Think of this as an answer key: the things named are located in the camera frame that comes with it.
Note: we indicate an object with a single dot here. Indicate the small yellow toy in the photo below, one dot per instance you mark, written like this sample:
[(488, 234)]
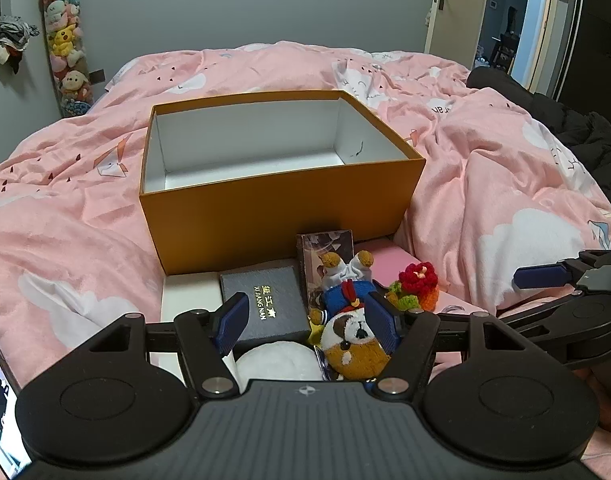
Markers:
[(315, 332)]

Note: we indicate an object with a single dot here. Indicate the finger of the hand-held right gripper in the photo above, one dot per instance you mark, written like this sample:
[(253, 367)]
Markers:
[(540, 276), (545, 310)]

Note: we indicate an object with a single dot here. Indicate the dark blue gift box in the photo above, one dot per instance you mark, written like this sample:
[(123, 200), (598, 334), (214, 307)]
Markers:
[(275, 290)]

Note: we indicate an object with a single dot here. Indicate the pink printed blanket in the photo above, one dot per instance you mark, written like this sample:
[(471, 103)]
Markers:
[(485, 170)]

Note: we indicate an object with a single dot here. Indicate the crochet flower toy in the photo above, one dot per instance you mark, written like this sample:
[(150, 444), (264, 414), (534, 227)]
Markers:
[(418, 277)]

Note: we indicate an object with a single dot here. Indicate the hanging grey clothes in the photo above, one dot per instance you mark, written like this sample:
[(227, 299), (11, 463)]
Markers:
[(7, 35)]

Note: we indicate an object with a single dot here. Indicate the grey door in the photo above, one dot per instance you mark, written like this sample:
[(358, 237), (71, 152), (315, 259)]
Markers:
[(458, 25)]

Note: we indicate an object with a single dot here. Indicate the dark chair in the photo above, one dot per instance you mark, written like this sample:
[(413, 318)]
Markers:
[(505, 50)]

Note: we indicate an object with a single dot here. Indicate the white box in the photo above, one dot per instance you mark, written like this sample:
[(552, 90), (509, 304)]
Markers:
[(190, 292)]

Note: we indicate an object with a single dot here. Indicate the orange cardboard box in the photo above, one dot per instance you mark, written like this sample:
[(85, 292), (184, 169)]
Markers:
[(265, 220)]

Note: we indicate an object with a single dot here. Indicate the brown plush dog toy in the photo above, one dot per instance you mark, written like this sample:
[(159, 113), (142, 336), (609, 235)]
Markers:
[(350, 346)]

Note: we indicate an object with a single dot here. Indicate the dark wall socket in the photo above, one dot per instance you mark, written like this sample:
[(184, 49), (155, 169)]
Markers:
[(97, 76)]

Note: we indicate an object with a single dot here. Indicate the white fluffy round plush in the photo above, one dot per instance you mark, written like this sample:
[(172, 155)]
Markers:
[(278, 364)]

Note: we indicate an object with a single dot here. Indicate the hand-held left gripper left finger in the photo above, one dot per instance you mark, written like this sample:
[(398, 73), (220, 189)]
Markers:
[(231, 321)]

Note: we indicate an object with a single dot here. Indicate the dark printed card box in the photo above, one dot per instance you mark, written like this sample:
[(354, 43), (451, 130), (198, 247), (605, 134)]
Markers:
[(318, 245)]

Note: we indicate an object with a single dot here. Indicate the black clothing pile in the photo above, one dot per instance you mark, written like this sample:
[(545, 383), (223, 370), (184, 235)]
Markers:
[(585, 130)]

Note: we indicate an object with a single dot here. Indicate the hanging plush toy holder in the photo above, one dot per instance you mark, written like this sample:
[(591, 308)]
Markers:
[(65, 35)]

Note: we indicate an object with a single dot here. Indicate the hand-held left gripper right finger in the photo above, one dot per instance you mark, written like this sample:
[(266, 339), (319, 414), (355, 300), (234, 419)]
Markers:
[(385, 324)]

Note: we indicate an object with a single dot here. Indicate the dark wardrobe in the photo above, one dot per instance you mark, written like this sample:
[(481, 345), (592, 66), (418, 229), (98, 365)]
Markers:
[(603, 35)]

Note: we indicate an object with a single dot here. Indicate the lit phone screen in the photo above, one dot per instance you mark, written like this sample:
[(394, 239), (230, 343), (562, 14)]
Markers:
[(0, 410)]

